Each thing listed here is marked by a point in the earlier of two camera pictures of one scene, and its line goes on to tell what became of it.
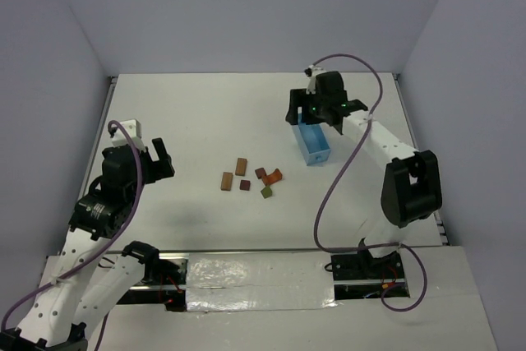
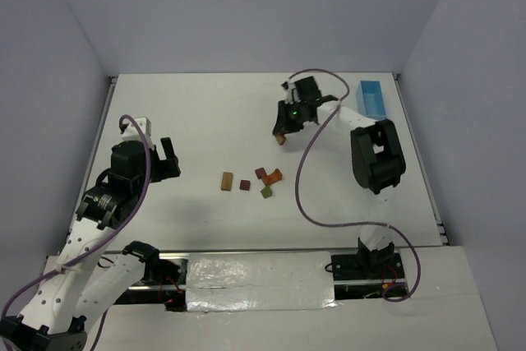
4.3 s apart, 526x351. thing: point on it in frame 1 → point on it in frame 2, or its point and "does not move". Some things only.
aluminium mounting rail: (171, 272) does not move
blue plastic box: (311, 141) → (370, 99)
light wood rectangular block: (241, 167) → (280, 139)
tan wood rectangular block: (227, 181) does not move
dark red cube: (260, 173) does not move
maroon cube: (245, 185) does not move
